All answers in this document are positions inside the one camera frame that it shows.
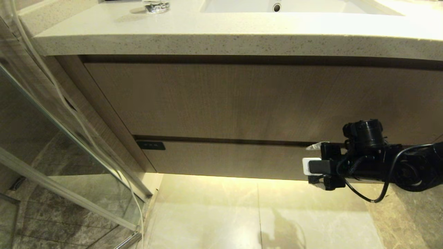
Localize light wooden pull-out drawer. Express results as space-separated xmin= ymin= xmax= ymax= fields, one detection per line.
xmin=133 ymin=136 xmax=350 ymax=182

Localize light wooden vanity cabinet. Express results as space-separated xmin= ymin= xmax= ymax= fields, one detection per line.
xmin=43 ymin=55 xmax=443 ymax=173

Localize speckled beige stone countertop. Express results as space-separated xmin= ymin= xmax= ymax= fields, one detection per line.
xmin=17 ymin=0 xmax=443 ymax=62

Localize white ceramic sink basin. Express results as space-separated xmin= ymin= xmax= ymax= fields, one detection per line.
xmin=200 ymin=0 xmax=404 ymax=15

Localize clear glass dish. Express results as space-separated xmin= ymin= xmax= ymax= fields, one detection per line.
xmin=130 ymin=0 xmax=171 ymax=14

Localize glass shower door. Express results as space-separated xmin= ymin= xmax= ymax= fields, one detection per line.
xmin=0 ymin=0 xmax=153 ymax=249

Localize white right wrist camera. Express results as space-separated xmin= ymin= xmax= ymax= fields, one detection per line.
xmin=302 ymin=157 xmax=323 ymax=176

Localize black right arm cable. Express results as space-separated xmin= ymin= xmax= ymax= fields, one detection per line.
xmin=343 ymin=144 xmax=443 ymax=204

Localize thin white hose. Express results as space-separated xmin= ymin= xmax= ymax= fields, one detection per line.
xmin=9 ymin=0 xmax=145 ymax=244

